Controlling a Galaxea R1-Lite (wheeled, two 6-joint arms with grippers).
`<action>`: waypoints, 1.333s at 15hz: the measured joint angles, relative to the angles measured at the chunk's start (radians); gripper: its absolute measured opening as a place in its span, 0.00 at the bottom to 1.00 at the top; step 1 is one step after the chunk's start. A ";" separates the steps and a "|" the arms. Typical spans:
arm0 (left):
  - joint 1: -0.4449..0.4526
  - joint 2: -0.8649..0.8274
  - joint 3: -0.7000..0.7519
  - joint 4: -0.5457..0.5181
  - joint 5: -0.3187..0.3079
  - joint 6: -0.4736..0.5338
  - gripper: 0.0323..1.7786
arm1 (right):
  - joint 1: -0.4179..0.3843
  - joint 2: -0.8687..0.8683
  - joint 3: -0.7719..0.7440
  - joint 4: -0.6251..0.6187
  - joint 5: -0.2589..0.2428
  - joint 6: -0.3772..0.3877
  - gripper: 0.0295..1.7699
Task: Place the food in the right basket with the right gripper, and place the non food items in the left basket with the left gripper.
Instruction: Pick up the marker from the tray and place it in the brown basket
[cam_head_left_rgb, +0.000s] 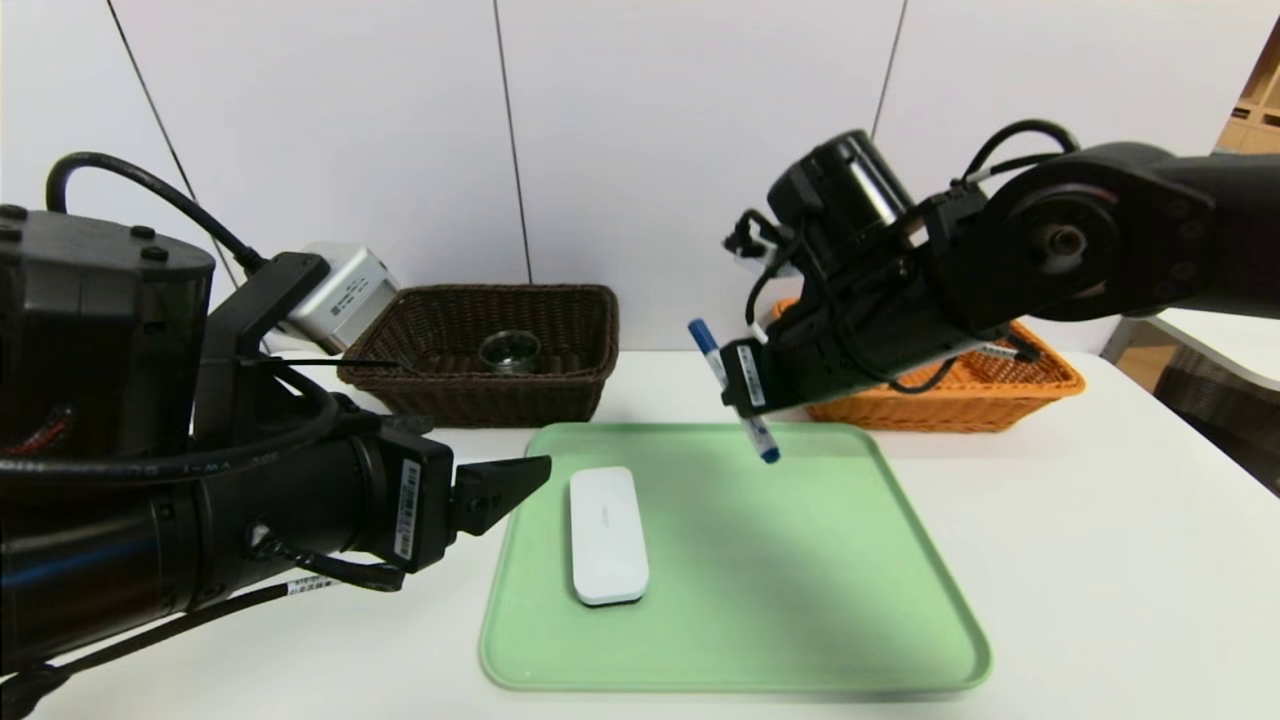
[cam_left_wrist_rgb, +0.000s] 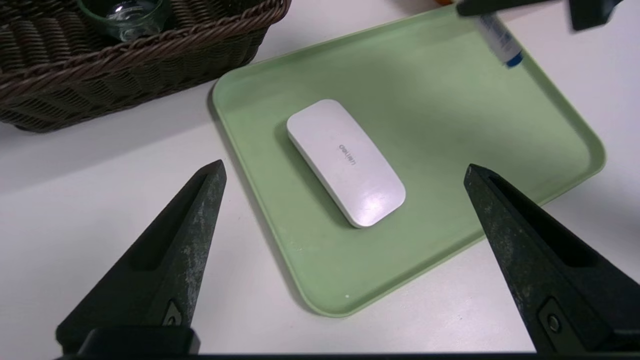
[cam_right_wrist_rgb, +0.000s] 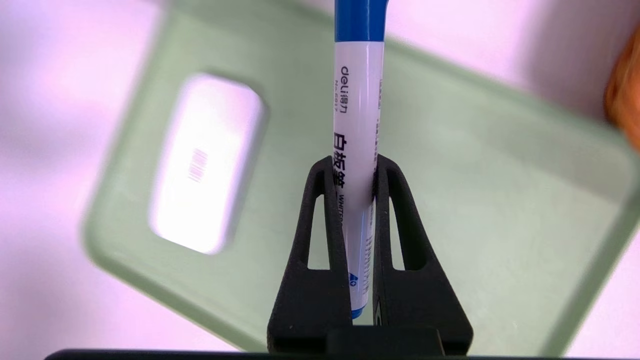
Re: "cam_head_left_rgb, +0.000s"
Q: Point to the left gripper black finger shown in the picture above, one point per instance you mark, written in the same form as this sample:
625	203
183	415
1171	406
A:
495	490

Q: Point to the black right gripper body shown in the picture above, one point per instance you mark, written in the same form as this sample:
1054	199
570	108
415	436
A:
745	378

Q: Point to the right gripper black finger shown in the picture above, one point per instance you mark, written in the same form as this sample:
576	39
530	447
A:
729	385

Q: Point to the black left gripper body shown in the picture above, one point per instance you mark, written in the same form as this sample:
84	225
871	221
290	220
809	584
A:
417	505

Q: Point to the blue and white marker pen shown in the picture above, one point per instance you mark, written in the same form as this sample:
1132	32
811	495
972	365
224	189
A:
705	340

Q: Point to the white rectangular eraser case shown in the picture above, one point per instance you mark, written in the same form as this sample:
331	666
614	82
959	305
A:
606	530

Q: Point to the small glass cup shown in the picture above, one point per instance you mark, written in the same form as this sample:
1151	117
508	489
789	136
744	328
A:
510	352

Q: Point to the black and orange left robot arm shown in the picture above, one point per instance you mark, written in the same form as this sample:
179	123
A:
90	350

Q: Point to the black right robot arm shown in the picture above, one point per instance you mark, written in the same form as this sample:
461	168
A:
1080	240

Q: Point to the dark brown wicker basket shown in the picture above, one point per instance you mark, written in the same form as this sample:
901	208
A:
570	380

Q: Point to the orange wicker basket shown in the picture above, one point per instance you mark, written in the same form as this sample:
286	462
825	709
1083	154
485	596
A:
1000	402

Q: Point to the light green plastic tray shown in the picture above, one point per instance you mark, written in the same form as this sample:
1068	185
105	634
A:
740	620

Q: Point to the dark wicker chair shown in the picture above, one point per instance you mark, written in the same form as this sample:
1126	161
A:
1225	425

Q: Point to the wooden shelf unit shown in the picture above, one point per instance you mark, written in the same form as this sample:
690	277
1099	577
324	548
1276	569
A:
1258	100

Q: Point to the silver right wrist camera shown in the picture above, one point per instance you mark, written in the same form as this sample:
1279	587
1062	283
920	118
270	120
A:
765	255

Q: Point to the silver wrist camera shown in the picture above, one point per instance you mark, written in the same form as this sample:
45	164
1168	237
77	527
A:
345	295
765	255

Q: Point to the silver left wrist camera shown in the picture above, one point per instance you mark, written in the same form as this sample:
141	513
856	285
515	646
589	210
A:
345	295

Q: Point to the black left camera bracket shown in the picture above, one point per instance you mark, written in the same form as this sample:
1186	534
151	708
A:
245	340

